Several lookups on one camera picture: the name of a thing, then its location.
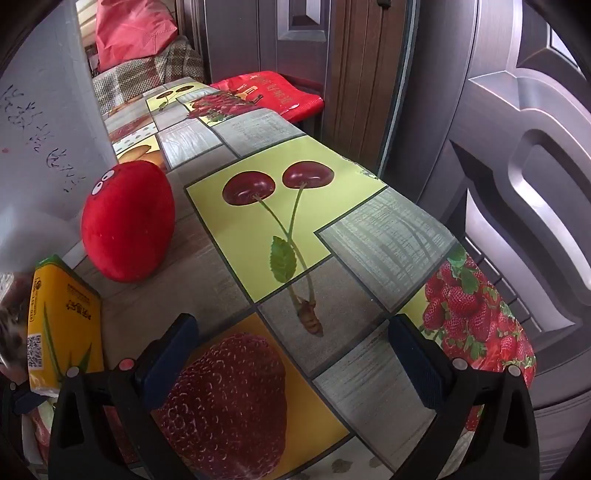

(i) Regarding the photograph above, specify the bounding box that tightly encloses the red plush toy with eyes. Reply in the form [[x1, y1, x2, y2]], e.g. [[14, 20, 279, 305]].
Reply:
[[81, 160, 177, 283]]

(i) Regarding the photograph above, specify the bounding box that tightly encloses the yellow drink carton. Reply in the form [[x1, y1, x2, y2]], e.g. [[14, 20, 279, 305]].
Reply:
[[27, 255, 105, 398]]

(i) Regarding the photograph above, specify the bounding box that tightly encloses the plaid blanket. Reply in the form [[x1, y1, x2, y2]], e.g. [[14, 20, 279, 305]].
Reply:
[[92, 36, 206, 116]]

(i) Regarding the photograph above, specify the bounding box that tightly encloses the brown panelled door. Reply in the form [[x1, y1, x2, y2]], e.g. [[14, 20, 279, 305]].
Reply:
[[203, 0, 333, 88]]

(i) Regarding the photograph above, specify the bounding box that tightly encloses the fruit print tablecloth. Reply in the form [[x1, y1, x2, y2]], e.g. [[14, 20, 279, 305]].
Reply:
[[28, 79, 537, 480]]

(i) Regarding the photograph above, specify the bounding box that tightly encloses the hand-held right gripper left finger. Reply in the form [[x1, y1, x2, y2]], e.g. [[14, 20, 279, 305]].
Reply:
[[48, 313, 200, 480]]

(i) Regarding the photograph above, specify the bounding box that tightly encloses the white cardboard box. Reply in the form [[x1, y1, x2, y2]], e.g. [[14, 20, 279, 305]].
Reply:
[[0, 0, 118, 278]]

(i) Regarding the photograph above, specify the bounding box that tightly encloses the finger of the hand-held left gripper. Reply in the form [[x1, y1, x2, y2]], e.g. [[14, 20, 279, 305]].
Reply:
[[10, 385, 51, 416]]

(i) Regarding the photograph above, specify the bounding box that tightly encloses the dark panelled door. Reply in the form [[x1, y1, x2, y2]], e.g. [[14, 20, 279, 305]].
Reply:
[[383, 0, 591, 480]]

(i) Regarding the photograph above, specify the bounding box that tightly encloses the red non-woven bag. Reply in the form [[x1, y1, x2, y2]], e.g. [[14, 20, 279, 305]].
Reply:
[[95, 0, 178, 72]]

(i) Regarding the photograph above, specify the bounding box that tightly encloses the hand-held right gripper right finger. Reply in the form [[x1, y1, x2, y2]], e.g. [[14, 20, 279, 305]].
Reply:
[[389, 314, 541, 480]]

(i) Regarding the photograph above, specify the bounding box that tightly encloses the red printed bag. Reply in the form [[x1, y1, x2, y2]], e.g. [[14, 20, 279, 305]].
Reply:
[[210, 71, 325, 124]]

